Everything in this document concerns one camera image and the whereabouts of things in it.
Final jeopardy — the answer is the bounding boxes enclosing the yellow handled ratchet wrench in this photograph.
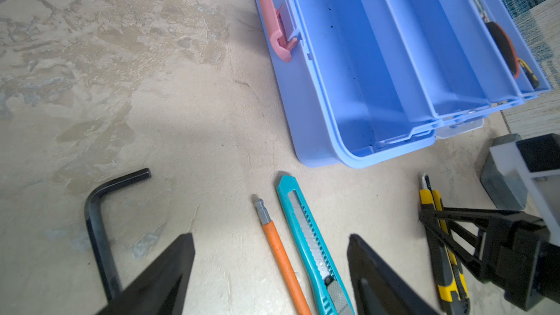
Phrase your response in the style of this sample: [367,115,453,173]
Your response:
[518,58,540,89]

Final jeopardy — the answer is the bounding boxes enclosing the blue white plastic toolbox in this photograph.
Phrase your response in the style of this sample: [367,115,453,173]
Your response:
[255,0,552,169]

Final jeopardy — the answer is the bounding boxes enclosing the black handled ratchet wrench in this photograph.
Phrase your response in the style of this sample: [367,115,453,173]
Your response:
[473,0,520,78]

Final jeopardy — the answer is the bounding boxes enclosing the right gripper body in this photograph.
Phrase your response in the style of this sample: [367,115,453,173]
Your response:
[419,208,559,311]

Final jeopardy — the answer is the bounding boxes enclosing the orange handled hex key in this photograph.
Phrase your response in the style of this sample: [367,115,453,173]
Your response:
[254,198,311,315]

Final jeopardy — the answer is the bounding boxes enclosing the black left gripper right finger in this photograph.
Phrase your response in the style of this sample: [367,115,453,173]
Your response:
[347,234,437,314]

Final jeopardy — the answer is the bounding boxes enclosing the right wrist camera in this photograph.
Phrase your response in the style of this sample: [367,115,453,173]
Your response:
[490,134,559,246]

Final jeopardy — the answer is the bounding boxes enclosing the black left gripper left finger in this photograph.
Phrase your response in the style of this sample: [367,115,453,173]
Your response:
[99,233,195,314]

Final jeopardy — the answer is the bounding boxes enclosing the teal utility knife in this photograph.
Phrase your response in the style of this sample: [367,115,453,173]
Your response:
[276,175,354,314]

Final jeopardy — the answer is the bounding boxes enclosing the black hex key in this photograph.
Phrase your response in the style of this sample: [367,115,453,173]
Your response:
[84,168,152,303]

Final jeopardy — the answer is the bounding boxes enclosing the grey sponge block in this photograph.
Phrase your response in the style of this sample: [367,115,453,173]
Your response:
[479,152,528,211]

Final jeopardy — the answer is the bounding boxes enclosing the yellow black utility knife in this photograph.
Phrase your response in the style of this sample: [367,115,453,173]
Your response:
[419,174,470,314]

